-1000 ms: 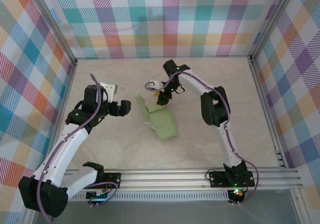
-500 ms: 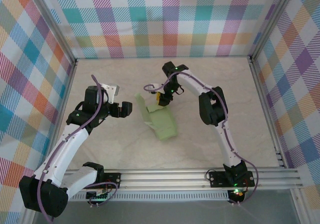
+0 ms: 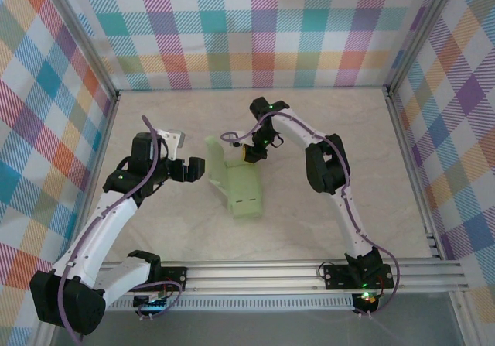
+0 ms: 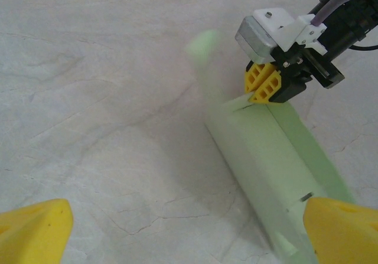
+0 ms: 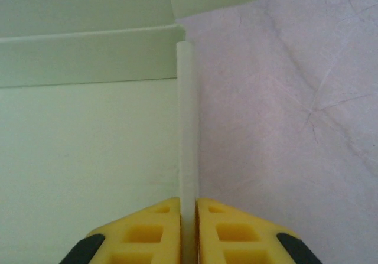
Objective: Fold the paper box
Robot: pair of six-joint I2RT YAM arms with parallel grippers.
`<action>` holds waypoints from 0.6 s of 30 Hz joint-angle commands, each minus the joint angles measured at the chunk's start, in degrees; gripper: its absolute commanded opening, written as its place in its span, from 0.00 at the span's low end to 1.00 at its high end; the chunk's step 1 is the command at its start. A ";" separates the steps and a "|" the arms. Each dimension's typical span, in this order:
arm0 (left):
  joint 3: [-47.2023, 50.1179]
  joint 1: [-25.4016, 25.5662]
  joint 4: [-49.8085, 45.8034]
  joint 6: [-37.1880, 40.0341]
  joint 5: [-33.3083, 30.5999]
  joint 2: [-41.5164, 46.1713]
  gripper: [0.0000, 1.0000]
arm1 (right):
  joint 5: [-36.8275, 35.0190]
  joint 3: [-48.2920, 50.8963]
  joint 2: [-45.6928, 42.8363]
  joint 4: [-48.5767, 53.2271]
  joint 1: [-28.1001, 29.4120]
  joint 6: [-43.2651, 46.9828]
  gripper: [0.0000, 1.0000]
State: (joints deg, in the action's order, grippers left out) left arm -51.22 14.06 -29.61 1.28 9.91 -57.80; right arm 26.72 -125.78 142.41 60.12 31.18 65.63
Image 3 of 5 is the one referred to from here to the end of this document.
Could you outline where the small circuit board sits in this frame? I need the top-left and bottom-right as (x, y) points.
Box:
(352, 290), (379, 313)

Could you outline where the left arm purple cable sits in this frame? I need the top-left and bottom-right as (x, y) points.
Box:
(57, 115), (183, 342)

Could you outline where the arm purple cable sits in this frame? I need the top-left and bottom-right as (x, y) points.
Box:
(220, 108), (400, 319)
(57, 115), (183, 342)

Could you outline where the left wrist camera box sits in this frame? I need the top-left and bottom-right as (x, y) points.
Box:
(160, 128), (185, 158)

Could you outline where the aluminium frame side rail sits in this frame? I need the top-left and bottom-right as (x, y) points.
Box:
(66, 92), (121, 265)
(383, 86), (448, 262)

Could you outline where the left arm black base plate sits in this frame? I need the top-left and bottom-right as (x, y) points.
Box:
(148, 265), (189, 292)

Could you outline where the wide aluminium mounting rail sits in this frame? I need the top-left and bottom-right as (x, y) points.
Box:
(42, 259), (469, 296)

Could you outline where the slotted grey cable duct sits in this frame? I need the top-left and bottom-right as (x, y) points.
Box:
(104, 297), (357, 311)

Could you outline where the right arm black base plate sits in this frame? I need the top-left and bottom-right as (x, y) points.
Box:
(323, 263), (395, 289)

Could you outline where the aluminium frame post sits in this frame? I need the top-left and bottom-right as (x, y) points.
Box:
(382, 0), (465, 98)
(40, 0), (121, 103)

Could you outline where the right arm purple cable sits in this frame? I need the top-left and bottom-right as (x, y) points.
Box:
(220, 108), (400, 319)

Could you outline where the aluminium frame leg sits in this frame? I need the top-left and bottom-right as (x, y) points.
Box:
(448, 289), (479, 346)
(32, 295), (65, 346)

